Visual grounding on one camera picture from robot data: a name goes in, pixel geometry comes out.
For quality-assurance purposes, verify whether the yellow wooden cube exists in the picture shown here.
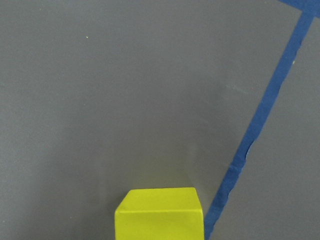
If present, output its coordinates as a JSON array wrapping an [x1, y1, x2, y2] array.
[[114, 187, 205, 240]]

